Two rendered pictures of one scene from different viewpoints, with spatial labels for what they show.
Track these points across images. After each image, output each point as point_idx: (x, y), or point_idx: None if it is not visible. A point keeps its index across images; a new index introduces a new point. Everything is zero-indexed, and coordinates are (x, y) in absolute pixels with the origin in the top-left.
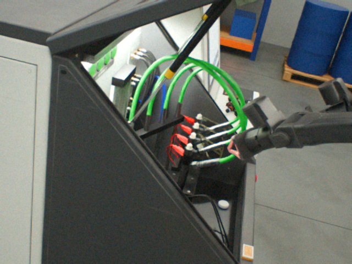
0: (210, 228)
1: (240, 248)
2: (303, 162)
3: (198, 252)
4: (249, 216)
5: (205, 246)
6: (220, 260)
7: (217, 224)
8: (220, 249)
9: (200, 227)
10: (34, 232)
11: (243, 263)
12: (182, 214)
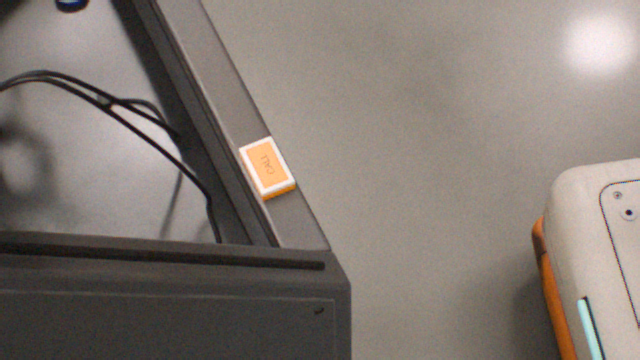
0: (146, 254)
1: (236, 165)
2: None
3: (152, 326)
4: (190, 20)
5: (163, 304)
6: (228, 300)
7: (98, 73)
8: (213, 281)
9: (117, 282)
10: None
11: (276, 213)
12: (37, 295)
